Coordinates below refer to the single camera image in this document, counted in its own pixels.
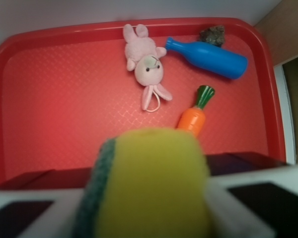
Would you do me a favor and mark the orange toy carrot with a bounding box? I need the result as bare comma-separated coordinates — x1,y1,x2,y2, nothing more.
177,85,215,137

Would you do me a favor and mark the blue plastic bottle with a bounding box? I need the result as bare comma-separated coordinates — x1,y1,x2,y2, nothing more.
165,37,248,79

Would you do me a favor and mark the red plastic tray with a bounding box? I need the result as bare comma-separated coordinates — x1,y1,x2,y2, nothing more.
0,18,286,184

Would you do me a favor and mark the yellow green sponge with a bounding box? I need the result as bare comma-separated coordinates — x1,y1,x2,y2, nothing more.
72,128,212,238

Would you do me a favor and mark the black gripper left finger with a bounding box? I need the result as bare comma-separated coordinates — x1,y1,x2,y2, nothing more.
0,169,91,238

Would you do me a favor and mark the grey brown rock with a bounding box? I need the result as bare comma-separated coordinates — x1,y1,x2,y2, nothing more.
198,25,225,48

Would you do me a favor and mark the pink plush bunny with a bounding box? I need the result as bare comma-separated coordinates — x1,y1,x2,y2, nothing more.
123,24,173,113

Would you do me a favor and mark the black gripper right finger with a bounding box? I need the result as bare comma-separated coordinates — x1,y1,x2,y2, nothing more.
206,152,298,238

